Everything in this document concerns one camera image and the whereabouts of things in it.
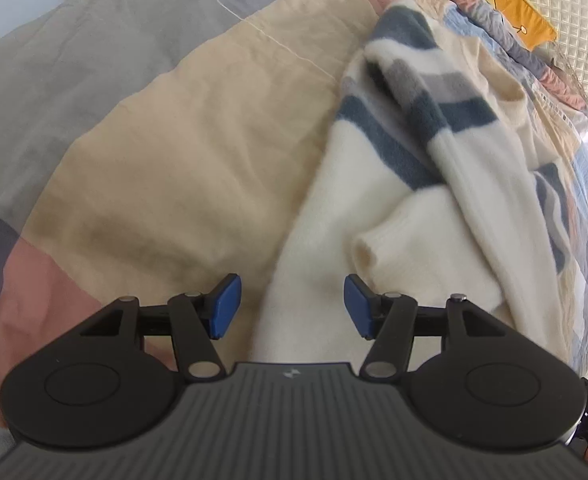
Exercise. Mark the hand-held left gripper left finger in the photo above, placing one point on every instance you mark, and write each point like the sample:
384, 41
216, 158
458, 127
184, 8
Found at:
226, 305

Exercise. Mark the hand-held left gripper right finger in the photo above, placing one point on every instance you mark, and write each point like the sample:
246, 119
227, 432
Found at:
356, 305

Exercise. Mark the white striped fuzzy sweater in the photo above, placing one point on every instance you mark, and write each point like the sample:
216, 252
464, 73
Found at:
373, 210

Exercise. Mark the patchwork quilt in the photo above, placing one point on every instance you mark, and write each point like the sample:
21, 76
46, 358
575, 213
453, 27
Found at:
174, 135

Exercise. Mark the yellow crown print pillow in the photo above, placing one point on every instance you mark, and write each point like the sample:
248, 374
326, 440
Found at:
508, 0

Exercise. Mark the cream quilted headboard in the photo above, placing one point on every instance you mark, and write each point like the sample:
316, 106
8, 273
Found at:
578, 10

